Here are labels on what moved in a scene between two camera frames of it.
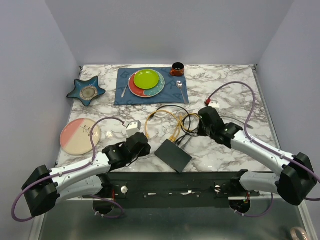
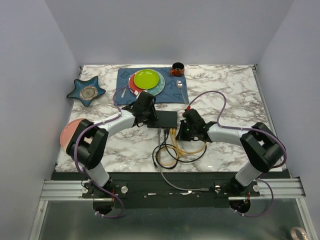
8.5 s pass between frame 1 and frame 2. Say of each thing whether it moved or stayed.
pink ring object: stayed
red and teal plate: stayed
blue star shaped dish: stayed
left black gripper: moved
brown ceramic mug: stayed
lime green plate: stayed
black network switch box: moved
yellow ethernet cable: moved
